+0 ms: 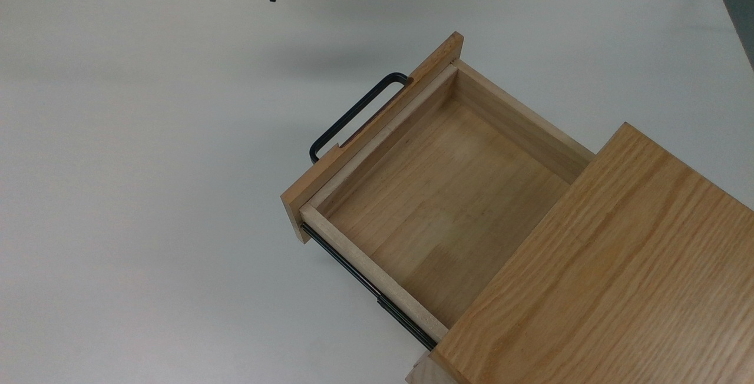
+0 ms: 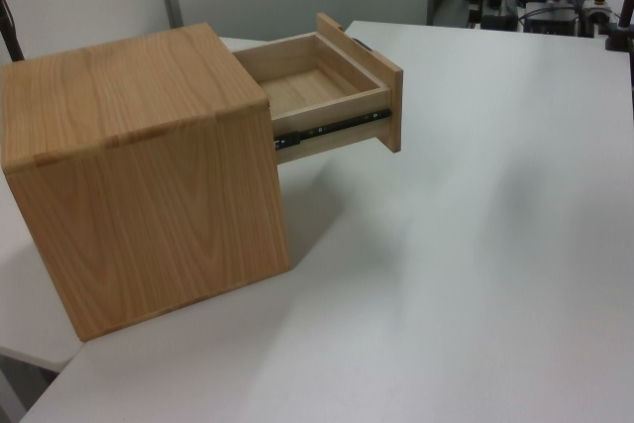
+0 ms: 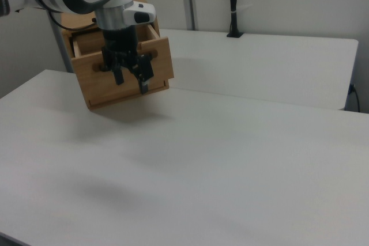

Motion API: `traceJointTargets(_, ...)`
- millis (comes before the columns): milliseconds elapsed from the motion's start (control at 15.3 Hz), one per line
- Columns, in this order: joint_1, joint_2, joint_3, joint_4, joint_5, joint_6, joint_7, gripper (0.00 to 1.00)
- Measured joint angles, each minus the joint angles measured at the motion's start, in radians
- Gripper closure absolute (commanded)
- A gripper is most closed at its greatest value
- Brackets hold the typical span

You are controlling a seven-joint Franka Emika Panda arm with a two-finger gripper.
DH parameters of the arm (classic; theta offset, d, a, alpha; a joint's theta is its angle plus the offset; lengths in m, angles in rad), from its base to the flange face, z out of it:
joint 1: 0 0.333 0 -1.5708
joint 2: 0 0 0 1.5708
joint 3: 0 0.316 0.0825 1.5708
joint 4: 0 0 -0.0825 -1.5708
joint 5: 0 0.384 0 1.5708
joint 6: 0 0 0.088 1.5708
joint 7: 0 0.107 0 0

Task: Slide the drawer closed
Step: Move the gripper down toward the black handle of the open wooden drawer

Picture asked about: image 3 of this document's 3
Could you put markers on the black clamped pole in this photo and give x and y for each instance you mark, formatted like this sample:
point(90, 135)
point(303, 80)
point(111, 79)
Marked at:
point(234, 1)

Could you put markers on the wooden drawer cabinet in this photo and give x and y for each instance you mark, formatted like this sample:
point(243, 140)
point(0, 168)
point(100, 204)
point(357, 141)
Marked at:
point(78, 21)

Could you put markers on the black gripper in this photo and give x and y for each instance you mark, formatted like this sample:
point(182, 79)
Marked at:
point(119, 40)

